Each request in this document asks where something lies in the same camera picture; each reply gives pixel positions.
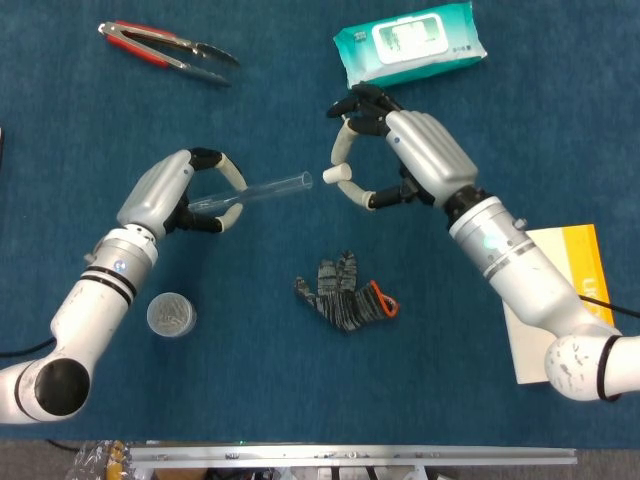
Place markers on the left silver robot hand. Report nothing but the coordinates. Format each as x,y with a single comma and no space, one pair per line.
155,195

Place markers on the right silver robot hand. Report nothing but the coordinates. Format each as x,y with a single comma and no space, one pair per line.
430,150

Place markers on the small white cap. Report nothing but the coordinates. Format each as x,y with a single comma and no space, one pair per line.
336,174

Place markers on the clear glass test tube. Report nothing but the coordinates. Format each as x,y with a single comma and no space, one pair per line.
280,187

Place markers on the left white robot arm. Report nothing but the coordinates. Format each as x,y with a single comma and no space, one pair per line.
85,320

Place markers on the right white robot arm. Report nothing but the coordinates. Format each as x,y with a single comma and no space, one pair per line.
525,275

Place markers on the teal wet wipes pack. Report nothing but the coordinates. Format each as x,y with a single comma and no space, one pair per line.
360,60

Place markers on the clear round jar of clips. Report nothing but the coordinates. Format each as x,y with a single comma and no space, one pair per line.
171,315

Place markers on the white and orange Lexicon book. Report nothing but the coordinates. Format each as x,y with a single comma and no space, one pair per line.
575,250

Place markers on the grey knit work glove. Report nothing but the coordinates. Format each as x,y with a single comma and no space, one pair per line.
345,305

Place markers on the blue table cloth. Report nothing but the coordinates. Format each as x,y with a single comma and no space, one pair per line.
250,350

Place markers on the crinkled clear plastic bag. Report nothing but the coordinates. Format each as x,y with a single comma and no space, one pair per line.
95,462

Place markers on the aluminium frame rail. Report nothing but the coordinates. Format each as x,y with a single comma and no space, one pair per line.
350,455

